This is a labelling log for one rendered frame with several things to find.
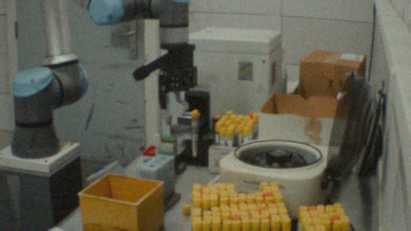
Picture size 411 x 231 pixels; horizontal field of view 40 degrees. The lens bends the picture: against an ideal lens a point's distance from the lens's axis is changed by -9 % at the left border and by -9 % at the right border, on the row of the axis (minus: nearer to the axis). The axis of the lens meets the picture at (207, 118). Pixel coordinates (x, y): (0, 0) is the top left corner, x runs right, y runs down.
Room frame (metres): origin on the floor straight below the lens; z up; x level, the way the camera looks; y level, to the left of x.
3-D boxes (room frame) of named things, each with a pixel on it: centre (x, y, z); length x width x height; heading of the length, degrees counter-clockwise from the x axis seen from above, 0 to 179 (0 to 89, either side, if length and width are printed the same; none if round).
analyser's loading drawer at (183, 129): (1.82, 0.05, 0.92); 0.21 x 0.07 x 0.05; 165
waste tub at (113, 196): (1.11, 0.17, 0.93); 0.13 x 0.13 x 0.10; 71
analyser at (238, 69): (1.98, -0.09, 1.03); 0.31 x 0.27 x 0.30; 165
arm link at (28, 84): (1.56, 0.48, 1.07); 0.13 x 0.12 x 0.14; 153
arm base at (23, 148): (1.56, 0.49, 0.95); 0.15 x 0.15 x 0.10
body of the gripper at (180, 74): (1.50, 0.08, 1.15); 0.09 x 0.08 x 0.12; 75
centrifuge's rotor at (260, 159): (1.28, -0.16, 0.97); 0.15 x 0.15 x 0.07
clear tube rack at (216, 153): (1.57, -0.08, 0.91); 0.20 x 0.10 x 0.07; 165
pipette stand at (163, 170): (1.28, 0.11, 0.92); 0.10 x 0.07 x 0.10; 159
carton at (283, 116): (1.62, -0.30, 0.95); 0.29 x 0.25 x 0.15; 75
